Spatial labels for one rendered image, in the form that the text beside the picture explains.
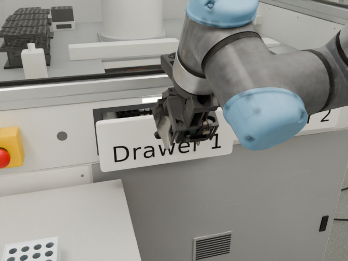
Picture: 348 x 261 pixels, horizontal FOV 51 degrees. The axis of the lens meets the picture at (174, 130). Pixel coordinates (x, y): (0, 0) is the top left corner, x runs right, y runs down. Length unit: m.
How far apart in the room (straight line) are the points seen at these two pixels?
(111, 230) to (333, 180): 0.69
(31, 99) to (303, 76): 0.54
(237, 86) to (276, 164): 0.65
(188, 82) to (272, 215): 0.70
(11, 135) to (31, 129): 0.05
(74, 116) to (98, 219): 0.22
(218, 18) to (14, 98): 0.49
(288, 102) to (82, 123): 0.52
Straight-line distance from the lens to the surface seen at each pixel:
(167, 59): 0.62
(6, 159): 0.75
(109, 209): 0.76
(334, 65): 0.43
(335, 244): 1.91
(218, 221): 1.03
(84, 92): 0.77
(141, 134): 0.73
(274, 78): 0.38
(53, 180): 0.86
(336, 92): 0.44
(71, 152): 0.82
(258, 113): 0.36
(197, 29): 0.42
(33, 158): 0.83
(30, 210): 0.80
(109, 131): 0.72
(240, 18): 0.40
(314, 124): 0.98
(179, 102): 0.57
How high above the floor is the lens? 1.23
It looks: 27 degrees down
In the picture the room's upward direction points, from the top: straight up
